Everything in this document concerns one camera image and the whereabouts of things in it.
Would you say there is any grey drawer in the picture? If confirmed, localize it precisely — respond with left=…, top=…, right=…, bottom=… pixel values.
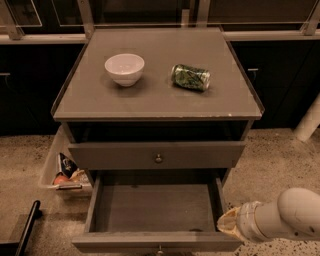
left=72, top=177, right=241, bottom=254
left=68, top=141, right=245, bottom=170

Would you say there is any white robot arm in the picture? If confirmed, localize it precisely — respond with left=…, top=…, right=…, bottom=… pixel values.
left=218, top=100, right=320, bottom=243

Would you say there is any grey top drawer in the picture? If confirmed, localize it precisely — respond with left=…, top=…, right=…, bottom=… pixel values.
left=68, top=141, right=245, bottom=170

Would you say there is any grey wooden drawer cabinet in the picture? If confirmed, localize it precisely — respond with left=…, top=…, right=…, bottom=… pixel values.
left=50, top=27, right=266, bottom=188

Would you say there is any green soda can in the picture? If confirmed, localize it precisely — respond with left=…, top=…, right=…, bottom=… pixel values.
left=171, top=64, right=211, bottom=92

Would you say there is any crumpled tan snack bag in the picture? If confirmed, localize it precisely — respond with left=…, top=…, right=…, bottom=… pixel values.
left=70, top=170, right=89, bottom=184

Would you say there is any dark snack bag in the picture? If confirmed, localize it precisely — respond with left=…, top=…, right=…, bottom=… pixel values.
left=58, top=153, right=78, bottom=178

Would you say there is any orange round fruit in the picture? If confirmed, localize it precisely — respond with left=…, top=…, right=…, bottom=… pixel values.
left=53, top=175, right=70, bottom=185

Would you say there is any clear plastic bin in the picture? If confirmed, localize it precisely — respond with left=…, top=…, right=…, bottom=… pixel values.
left=39, top=127, right=92, bottom=196

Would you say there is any white ceramic bowl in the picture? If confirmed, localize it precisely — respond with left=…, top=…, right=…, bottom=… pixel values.
left=104, top=53, right=145, bottom=87

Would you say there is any black bar object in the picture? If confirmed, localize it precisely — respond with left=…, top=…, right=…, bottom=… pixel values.
left=0, top=200, right=42, bottom=256

